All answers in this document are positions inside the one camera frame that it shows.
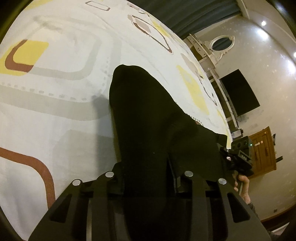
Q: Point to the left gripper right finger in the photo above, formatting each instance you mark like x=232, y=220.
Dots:
x=212, y=210

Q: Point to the white vanity dresser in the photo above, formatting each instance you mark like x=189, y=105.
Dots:
x=203, y=55

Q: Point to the black pants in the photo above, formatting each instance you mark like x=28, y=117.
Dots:
x=165, y=159

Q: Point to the black wall television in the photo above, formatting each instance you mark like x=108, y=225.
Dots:
x=239, y=92

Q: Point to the person right hand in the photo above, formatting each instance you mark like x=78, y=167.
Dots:
x=242, y=187

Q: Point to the brown wooden door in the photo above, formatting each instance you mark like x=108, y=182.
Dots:
x=263, y=155

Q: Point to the white tv console shelf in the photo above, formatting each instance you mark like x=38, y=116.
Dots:
x=227, y=106

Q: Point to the patterned white bed sheet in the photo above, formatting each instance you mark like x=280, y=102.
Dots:
x=57, y=61

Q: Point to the oval vanity mirror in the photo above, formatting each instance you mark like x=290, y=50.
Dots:
x=220, y=45

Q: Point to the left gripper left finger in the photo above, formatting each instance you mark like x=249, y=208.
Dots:
x=84, y=211

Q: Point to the dark green curtain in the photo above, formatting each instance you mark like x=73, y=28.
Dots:
x=186, y=17

